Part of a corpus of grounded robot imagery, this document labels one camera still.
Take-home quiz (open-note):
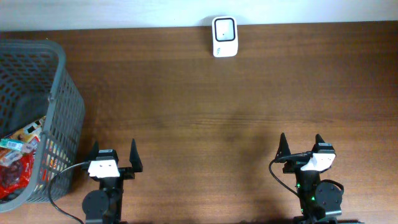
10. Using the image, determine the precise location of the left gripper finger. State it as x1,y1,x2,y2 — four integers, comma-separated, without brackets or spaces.
129,139,143,172
85,141,99,162

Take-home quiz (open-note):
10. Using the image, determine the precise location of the red snack bag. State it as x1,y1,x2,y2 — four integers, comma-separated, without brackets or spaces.
1,152,34,200

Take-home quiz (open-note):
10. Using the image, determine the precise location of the green tissue pack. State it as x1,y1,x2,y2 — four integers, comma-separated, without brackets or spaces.
0,139,24,152

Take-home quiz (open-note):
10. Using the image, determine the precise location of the orange Kleenex tissue pack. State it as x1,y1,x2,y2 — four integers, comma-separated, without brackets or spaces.
21,137,40,154

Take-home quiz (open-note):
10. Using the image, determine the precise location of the yellow wet wipes pack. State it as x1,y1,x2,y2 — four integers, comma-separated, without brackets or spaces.
7,116,46,144

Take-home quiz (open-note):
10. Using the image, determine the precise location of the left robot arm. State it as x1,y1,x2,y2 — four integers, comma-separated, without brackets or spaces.
82,140,143,224

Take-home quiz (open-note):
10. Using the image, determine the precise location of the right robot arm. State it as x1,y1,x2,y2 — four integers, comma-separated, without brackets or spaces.
270,133,344,223

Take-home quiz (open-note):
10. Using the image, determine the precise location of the grey plastic mesh basket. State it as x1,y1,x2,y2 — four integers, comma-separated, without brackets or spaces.
1,40,85,213

